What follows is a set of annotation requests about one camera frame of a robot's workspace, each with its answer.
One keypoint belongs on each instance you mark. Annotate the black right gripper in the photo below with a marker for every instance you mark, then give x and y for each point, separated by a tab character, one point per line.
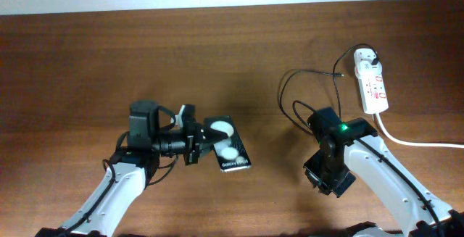
335	184

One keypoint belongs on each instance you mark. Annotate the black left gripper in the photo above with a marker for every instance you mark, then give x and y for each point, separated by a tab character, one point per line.
196	135

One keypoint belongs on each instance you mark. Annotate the black Galaxy smartphone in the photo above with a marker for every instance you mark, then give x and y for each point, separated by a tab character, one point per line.
230	152

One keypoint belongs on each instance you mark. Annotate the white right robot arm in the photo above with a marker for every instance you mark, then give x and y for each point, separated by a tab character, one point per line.
354	149

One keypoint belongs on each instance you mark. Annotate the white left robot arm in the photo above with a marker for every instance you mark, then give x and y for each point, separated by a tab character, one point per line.
154	132

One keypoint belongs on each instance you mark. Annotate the white power strip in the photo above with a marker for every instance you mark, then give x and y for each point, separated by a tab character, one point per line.
368	71

